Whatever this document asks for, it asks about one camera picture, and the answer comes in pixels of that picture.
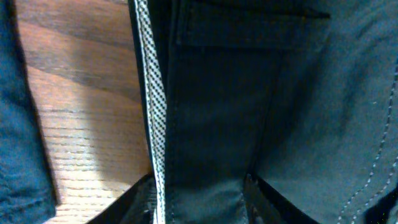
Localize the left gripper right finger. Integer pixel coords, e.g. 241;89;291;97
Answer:
243;174;318;224

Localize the folded navy blue garment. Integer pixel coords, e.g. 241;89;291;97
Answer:
1;1;56;224

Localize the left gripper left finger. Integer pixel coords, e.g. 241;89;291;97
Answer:
87;174;157;224

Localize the black shorts garment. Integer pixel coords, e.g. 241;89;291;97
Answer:
129;1;397;223

